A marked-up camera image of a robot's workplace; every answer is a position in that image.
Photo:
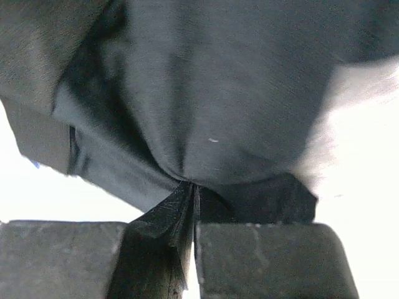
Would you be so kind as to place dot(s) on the black underwear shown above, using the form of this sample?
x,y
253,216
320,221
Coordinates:
x,y
137,96

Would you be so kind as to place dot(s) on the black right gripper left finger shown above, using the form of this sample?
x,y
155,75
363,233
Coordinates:
x,y
145,258

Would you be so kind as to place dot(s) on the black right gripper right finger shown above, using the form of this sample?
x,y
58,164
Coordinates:
x,y
237,260

